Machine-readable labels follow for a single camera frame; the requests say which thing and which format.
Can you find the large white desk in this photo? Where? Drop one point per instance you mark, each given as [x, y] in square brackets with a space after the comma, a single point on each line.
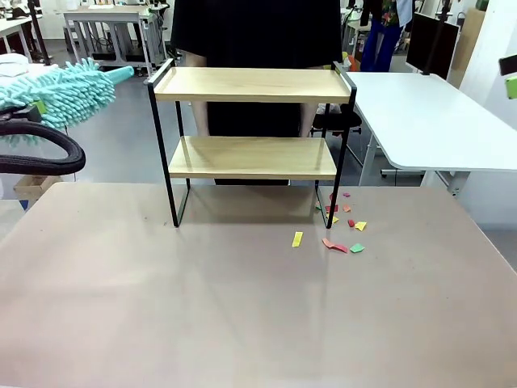
[424, 121]

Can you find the person in blue trousers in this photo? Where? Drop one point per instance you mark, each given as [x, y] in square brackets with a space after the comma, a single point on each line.
[379, 44]

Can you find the yellow paper scrap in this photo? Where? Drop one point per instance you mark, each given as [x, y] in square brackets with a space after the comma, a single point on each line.
[360, 226]
[297, 239]
[332, 219]

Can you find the black stool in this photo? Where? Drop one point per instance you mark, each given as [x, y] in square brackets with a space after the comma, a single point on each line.
[339, 119]

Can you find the two-tier wooden shelf black frame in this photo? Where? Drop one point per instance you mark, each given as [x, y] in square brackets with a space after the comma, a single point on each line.
[250, 95]

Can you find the small white table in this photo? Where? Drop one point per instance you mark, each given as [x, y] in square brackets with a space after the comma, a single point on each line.
[44, 69]

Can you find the black stand pole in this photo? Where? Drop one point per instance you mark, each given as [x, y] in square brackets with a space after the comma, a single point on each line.
[436, 40]

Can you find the person's right forearm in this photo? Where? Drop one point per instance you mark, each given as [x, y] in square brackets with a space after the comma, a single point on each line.
[200, 119]

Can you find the black tripod pole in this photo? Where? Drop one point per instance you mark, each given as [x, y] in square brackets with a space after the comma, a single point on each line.
[38, 32]

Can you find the small orange object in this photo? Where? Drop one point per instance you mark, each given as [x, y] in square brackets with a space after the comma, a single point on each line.
[351, 64]

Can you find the grey metal workbench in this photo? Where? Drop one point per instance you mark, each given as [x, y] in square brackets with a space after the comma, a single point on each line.
[105, 18]

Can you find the brown cardboard sheet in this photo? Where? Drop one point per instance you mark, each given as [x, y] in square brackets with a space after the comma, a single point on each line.
[468, 36]

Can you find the teal microfiber duster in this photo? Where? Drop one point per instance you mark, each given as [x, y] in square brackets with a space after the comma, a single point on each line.
[72, 93]

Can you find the crumpled red paper scrap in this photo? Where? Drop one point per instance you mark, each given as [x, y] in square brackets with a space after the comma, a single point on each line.
[331, 207]

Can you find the white far desk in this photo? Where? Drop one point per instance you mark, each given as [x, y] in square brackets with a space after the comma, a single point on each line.
[12, 26]

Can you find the black monitor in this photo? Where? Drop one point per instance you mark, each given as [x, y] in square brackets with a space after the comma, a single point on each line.
[424, 44]

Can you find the white cloth bundle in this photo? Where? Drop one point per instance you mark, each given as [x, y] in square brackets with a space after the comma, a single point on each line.
[12, 64]

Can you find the person in black shirt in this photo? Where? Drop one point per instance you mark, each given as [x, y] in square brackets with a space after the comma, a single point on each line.
[258, 32]

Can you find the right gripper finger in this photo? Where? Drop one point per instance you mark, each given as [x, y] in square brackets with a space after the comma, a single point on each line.
[509, 65]
[513, 87]

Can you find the open cardboard box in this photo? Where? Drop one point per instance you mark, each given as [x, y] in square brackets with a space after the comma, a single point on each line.
[28, 188]

